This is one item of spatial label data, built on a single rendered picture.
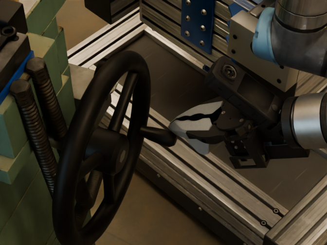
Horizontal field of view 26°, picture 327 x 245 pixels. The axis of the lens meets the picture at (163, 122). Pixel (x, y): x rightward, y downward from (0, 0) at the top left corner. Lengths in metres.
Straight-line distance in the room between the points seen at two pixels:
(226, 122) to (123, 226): 0.93
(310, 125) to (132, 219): 1.02
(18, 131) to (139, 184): 1.06
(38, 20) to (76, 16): 1.32
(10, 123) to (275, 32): 0.38
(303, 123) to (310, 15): 0.14
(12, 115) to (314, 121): 0.38
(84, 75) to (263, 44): 0.47
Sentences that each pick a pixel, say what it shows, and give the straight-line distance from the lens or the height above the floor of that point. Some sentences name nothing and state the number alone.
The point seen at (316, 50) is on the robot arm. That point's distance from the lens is 0.98.
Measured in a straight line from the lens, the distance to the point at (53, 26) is 1.15.
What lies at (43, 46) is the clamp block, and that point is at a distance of 0.93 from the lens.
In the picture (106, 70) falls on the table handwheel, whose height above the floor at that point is 0.95.
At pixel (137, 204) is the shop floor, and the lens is 1.91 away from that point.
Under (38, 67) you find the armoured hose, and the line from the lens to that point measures 0.89.
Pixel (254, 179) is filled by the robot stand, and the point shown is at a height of 0.21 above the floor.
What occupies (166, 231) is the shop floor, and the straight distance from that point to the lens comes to 1.86.
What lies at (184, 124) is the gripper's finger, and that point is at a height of 0.80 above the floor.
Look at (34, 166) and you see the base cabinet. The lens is 1.24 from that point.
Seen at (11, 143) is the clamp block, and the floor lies 0.90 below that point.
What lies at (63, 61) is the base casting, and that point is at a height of 0.74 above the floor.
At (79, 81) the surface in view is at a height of 0.62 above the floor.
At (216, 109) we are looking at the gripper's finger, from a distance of 1.04.
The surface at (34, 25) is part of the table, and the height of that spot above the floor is 0.87.
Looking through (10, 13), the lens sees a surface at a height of 1.01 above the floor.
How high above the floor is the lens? 1.60
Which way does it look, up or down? 50 degrees down
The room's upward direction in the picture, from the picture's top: straight up
